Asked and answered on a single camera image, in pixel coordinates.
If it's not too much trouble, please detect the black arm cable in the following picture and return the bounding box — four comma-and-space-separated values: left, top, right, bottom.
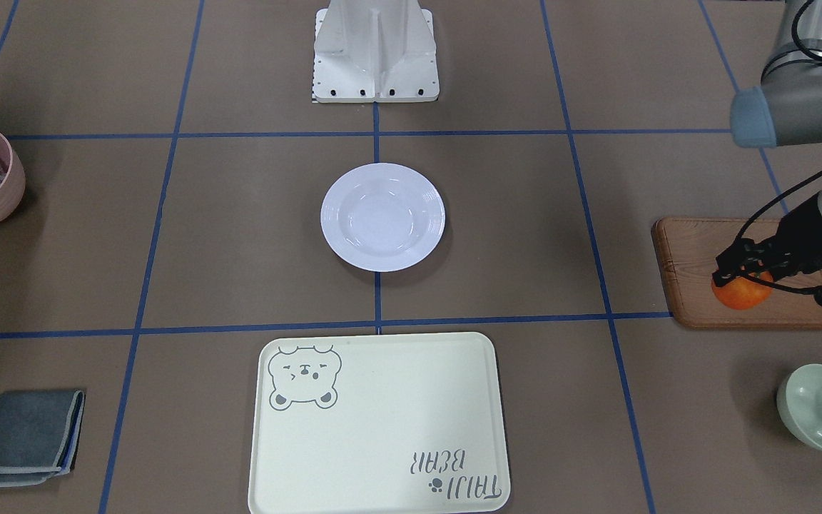
731, 143, 822, 308

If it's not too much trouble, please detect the white round plate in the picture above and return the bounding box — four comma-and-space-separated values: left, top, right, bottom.
320, 163, 447, 273

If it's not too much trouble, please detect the cream bear print tray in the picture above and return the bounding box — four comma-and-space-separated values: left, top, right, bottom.
247, 332, 512, 513

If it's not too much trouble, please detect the wooden cutting board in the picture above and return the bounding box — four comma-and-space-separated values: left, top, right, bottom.
651, 217, 822, 330

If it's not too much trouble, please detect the folded grey cloth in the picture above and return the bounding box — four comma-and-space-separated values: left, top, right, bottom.
0, 388, 87, 488

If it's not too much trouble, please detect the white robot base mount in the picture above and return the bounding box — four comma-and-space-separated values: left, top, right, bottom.
311, 1, 440, 104

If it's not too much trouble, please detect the orange mandarin fruit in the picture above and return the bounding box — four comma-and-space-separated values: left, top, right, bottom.
710, 273, 773, 311

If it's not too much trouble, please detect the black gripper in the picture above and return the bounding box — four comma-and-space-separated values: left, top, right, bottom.
712, 198, 822, 288

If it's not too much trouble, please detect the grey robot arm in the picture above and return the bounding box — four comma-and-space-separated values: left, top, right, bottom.
712, 1, 822, 286

